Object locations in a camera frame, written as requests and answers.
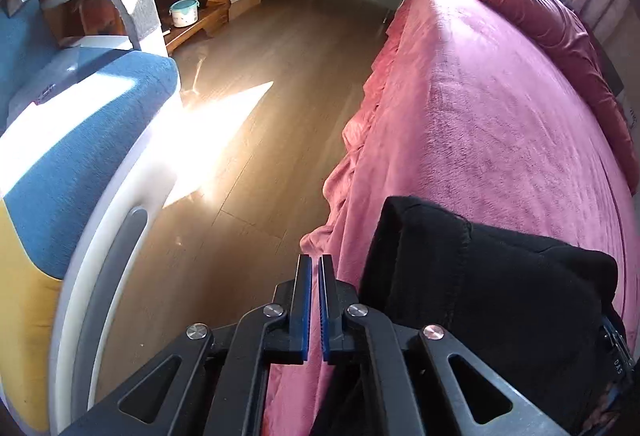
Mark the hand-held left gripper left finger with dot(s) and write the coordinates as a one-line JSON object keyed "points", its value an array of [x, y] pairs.
{"points": [[301, 316]]}

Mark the small teal and white pot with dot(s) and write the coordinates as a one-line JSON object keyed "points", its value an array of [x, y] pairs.
{"points": [[184, 13]]}

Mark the black pants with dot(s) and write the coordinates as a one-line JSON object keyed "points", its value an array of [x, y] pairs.
{"points": [[475, 276]]}

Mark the blue and yellow sofa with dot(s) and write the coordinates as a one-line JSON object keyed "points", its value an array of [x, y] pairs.
{"points": [[75, 130]]}

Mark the dark red duvet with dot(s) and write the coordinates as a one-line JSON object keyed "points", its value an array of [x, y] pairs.
{"points": [[560, 25]]}

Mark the white plastic packet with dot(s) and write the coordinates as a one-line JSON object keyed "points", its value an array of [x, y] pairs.
{"points": [[50, 83]]}

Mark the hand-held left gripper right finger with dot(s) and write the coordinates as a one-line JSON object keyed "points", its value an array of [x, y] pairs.
{"points": [[327, 316]]}

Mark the bed with pink sheet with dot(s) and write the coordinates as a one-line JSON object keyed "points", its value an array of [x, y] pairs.
{"points": [[475, 115]]}

